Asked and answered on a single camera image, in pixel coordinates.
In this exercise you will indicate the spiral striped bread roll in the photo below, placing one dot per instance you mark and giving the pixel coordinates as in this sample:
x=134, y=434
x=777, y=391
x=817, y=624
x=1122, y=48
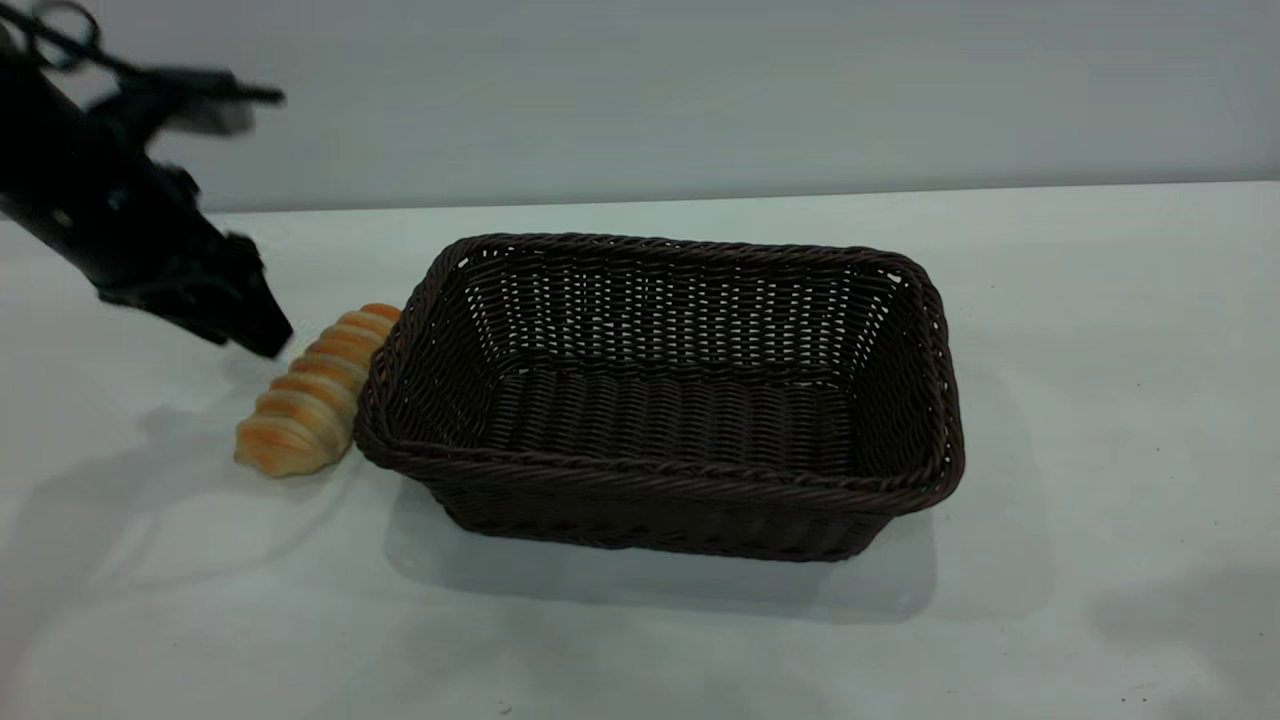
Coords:
x=310, y=400

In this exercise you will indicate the dark brown wicker basket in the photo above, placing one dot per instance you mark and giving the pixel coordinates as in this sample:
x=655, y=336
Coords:
x=680, y=420

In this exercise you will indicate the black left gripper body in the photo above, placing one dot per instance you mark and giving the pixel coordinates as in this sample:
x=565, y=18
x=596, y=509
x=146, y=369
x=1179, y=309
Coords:
x=165, y=250

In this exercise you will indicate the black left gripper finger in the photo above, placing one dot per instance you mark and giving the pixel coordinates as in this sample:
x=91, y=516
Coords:
x=215, y=325
x=262, y=315

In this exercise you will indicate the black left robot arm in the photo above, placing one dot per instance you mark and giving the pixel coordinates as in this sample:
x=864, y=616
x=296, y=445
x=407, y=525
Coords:
x=50, y=170

